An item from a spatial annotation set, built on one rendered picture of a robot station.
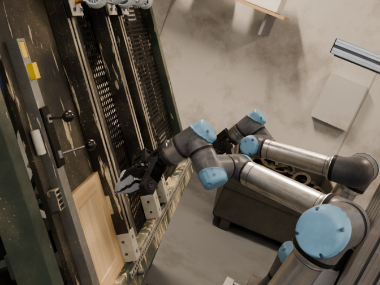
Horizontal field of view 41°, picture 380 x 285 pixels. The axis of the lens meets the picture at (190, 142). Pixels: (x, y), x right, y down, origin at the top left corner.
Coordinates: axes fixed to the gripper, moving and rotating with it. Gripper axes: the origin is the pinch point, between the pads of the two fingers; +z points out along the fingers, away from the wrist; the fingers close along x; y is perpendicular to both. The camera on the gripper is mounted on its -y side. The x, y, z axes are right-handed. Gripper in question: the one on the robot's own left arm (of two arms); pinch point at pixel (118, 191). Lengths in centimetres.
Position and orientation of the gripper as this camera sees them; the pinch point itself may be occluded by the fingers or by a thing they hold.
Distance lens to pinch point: 157.5
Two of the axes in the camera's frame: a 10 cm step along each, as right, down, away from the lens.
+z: -7.9, 5.1, 3.4
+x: -6.1, -6.0, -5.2
